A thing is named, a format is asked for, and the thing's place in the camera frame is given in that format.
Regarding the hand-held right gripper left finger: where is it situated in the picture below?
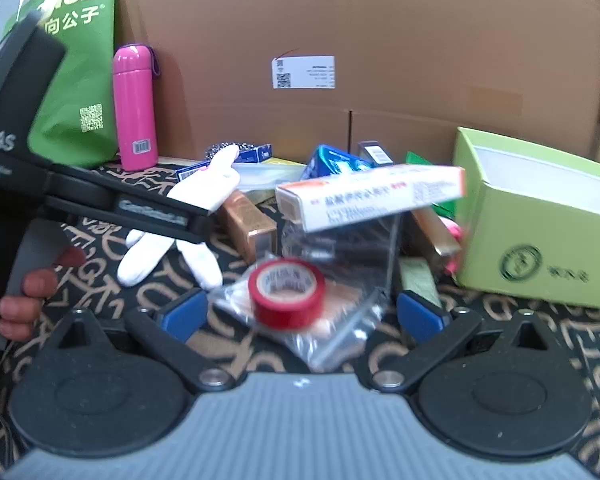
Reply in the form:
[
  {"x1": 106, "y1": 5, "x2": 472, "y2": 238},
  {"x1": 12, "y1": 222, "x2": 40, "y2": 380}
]
[{"x1": 32, "y1": 287, "x2": 236, "y2": 394}]

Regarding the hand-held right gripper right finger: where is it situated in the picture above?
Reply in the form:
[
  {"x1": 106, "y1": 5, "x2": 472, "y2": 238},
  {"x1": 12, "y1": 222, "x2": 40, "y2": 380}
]
[{"x1": 362, "y1": 289, "x2": 571, "y2": 394}]

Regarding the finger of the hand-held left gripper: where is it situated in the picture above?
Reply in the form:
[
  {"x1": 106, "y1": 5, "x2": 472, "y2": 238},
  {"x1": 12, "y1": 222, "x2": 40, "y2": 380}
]
[
  {"x1": 44, "y1": 196, "x2": 207, "y2": 246},
  {"x1": 49, "y1": 164, "x2": 217, "y2": 228}
]

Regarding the red tape roll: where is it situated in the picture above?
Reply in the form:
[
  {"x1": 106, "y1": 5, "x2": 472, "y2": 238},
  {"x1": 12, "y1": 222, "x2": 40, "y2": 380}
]
[{"x1": 247, "y1": 258, "x2": 327, "y2": 332}]

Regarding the light green box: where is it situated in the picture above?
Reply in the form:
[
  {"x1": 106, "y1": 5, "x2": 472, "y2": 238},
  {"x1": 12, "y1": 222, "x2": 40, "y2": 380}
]
[{"x1": 452, "y1": 126, "x2": 600, "y2": 311}]

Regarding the blue medicine box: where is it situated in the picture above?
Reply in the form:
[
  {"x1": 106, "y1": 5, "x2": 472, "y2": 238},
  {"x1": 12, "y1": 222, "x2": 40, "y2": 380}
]
[{"x1": 300, "y1": 144, "x2": 377, "y2": 182}]

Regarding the person's left hand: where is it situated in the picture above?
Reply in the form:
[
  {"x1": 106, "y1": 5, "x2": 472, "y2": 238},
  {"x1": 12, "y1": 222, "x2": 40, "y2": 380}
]
[{"x1": 0, "y1": 247, "x2": 87, "y2": 342}]

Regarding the pale green slim box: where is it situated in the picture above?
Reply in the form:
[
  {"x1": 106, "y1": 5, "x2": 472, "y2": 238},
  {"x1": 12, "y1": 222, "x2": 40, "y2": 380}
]
[{"x1": 398, "y1": 257, "x2": 444, "y2": 307}]

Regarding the blue white small box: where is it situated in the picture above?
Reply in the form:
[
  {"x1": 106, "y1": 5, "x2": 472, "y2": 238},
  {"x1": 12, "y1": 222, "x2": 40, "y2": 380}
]
[
  {"x1": 177, "y1": 160, "x2": 212, "y2": 184},
  {"x1": 239, "y1": 143, "x2": 274, "y2": 164}
]

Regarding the green tote bag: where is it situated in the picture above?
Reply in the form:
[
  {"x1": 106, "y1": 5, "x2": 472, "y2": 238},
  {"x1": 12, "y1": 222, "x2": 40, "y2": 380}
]
[{"x1": 17, "y1": 0, "x2": 121, "y2": 171}]

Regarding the copper brown box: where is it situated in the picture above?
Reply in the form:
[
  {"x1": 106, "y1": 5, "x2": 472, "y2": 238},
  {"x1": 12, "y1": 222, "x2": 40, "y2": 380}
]
[
  {"x1": 217, "y1": 190, "x2": 279, "y2": 266},
  {"x1": 409, "y1": 206, "x2": 464, "y2": 272}
]

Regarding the pink small object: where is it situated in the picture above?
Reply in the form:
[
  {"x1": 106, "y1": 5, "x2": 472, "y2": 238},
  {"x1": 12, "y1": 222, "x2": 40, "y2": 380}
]
[{"x1": 439, "y1": 216, "x2": 465, "y2": 275}]

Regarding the clear plastic bag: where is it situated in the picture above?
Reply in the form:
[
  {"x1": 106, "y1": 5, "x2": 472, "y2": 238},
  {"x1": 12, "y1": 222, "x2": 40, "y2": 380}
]
[
  {"x1": 279, "y1": 212, "x2": 399, "y2": 292},
  {"x1": 207, "y1": 260, "x2": 394, "y2": 374}
]

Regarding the steel wool scrubber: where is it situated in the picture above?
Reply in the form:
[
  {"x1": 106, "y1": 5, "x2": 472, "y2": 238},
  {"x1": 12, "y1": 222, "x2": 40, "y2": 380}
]
[{"x1": 204, "y1": 142, "x2": 241, "y2": 163}]

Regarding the pink bottle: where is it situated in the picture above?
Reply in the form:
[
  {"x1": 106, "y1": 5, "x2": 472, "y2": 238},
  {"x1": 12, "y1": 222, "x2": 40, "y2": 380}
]
[{"x1": 112, "y1": 44, "x2": 160, "y2": 172}]

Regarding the black tan patterned mat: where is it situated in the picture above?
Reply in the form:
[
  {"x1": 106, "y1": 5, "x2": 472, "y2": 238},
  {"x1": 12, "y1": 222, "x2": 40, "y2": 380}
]
[{"x1": 0, "y1": 155, "x2": 600, "y2": 480}]

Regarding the translucent plastic packet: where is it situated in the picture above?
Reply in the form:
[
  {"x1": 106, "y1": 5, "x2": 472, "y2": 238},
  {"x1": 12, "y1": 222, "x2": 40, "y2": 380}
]
[{"x1": 232, "y1": 162, "x2": 307, "y2": 194}]

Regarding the white orange medicine box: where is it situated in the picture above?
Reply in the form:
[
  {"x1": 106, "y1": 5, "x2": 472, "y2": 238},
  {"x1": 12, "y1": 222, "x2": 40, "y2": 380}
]
[{"x1": 275, "y1": 165, "x2": 467, "y2": 234}]

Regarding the dark purple box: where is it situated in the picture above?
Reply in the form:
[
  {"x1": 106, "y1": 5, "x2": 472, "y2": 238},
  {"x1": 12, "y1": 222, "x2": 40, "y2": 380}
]
[{"x1": 357, "y1": 140, "x2": 395, "y2": 169}]

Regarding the white shipping label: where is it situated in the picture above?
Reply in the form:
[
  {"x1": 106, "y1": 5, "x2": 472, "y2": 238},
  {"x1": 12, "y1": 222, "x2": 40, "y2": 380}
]
[{"x1": 271, "y1": 55, "x2": 337, "y2": 91}]

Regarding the large cardboard box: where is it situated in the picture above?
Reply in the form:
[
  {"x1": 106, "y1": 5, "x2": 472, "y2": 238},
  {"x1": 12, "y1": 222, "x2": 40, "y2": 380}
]
[{"x1": 114, "y1": 0, "x2": 600, "y2": 173}]

